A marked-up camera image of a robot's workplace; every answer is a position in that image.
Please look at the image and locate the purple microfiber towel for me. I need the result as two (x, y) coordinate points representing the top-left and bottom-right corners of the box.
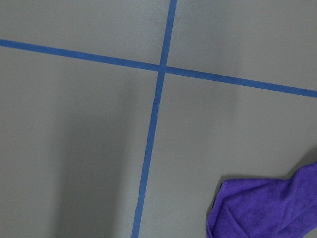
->
(207, 163), (317, 238)

